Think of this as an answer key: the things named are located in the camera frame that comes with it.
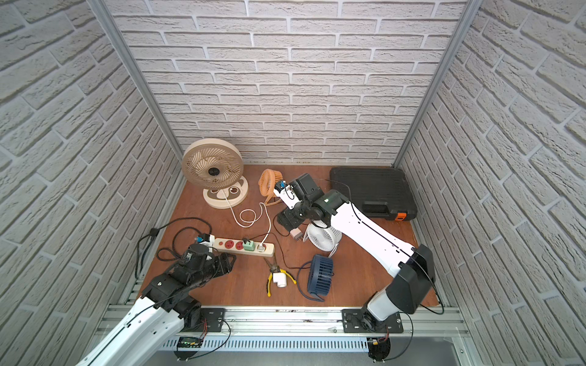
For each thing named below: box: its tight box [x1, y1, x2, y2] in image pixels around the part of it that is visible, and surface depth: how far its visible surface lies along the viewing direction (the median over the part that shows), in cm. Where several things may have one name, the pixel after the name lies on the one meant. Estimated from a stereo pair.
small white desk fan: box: [302, 219, 343, 258], surface depth 85 cm
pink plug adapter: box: [289, 227, 303, 241], surface depth 94 cm
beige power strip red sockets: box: [212, 237, 275, 257], surface depth 89 cm
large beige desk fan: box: [181, 138, 250, 210], surface depth 91 cm
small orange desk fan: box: [257, 168, 284, 207], surface depth 101 cm
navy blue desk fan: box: [307, 253, 334, 302], surface depth 74 cm
